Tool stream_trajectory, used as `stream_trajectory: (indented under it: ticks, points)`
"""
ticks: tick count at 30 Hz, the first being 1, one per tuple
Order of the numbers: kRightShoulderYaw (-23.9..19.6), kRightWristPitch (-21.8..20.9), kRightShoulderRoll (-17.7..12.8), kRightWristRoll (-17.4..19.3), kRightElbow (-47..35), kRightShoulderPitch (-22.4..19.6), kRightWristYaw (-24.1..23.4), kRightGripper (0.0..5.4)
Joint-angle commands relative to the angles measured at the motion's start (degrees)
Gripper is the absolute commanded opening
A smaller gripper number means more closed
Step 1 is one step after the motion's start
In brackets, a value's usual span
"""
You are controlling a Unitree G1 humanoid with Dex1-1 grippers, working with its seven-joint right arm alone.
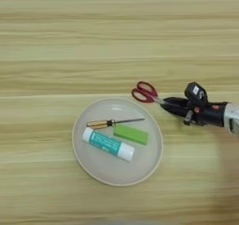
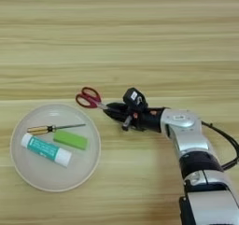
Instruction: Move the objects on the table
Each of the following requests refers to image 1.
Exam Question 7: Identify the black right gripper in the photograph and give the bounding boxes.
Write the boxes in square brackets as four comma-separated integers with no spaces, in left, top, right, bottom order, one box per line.
[160,96,230,127]

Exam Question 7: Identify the red handled scissors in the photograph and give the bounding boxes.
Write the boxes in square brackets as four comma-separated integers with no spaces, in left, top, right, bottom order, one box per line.
[131,80,166,106]

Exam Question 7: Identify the white teal glue stick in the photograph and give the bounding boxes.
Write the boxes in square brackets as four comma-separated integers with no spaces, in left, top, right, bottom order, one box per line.
[81,126,136,163]

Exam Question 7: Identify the amber handled screwdriver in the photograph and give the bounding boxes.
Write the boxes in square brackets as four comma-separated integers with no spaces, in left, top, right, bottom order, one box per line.
[86,117,147,131]

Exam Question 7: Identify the black box with white label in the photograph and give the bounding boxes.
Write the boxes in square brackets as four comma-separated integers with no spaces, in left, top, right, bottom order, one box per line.
[184,81,209,107]

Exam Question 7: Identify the green rectangular eraser block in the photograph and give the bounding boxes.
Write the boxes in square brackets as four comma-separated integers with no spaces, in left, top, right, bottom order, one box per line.
[112,123,150,147]

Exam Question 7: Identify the beige round plate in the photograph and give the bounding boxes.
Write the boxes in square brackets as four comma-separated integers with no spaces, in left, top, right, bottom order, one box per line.
[71,97,164,187]

